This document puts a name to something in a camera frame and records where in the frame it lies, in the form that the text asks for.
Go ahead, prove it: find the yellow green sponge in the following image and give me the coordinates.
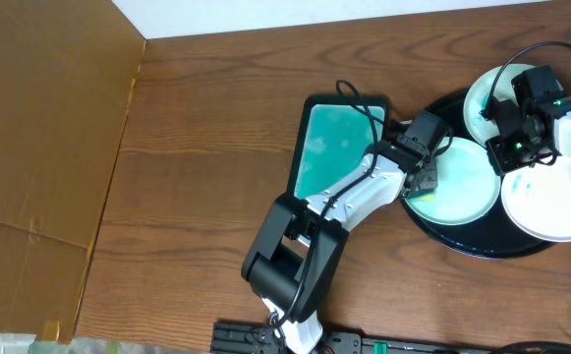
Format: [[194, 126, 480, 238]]
[[407, 191, 435, 202]]

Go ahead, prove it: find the mint green plate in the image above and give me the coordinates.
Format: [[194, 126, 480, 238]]
[[405, 138, 501, 226], [463, 63, 564, 148]]

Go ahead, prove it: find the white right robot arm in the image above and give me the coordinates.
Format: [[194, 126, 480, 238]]
[[485, 96, 571, 176]]

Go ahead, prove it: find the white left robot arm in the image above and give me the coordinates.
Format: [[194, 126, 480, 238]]
[[241, 125, 453, 353]]

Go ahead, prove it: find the white plate with green stain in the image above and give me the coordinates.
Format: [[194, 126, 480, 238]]
[[501, 157, 571, 243]]

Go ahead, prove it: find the brown cardboard panel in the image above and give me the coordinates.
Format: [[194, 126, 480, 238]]
[[0, 0, 144, 342]]

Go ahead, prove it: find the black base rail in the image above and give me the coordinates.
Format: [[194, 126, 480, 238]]
[[209, 322, 494, 354]]

